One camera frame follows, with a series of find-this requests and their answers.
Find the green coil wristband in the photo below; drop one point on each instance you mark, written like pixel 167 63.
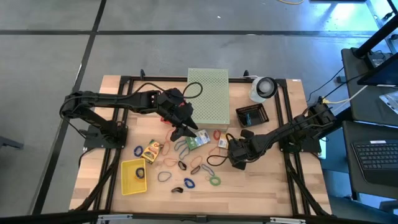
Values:
pixel 211 181

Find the small yellow crayon box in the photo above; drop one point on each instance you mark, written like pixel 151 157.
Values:
pixel 223 142

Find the yellow plastic basket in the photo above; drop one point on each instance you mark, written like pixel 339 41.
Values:
pixel 129 183

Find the green and blue card box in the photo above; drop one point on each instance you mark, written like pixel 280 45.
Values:
pixel 199 140

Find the yellow orange coil wristband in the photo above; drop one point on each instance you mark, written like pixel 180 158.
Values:
pixel 136 178

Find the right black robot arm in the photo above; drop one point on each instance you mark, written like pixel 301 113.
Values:
pixel 280 135

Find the silver metal bracket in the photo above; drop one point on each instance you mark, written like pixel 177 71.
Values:
pixel 287 220
pixel 115 217

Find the black power adapter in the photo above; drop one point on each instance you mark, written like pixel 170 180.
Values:
pixel 377 60

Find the red rubber band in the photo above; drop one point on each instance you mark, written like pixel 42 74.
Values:
pixel 214 134

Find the white cylinder with black rim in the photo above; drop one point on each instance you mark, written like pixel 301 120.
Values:
pixel 256 93

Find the orange rubber band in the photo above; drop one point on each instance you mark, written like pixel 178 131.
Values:
pixel 163 154
pixel 164 161
pixel 168 139
pixel 209 151
pixel 191 165

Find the black desk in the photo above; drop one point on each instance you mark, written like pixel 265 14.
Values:
pixel 363 102
pixel 349 161

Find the black keyboard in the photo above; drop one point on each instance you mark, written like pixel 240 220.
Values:
pixel 376 158

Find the black pole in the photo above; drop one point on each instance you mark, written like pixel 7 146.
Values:
pixel 376 37

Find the blue grey office chair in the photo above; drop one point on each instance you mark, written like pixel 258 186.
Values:
pixel 351 208

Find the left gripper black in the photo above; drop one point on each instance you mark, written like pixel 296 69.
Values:
pixel 174 105

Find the black tilted monitor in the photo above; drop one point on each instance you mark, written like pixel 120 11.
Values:
pixel 382 74

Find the pale green perforated metal shelf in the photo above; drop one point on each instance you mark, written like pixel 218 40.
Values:
pixel 208 93

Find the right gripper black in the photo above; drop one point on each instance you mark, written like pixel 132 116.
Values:
pixel 244 151

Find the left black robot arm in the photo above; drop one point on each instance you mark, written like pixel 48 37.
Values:
pixel 102 98

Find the grey chair leg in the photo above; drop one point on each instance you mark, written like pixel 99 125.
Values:
pixel 9 143

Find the black plastic basket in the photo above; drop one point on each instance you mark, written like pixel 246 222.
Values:
pixel 259 115

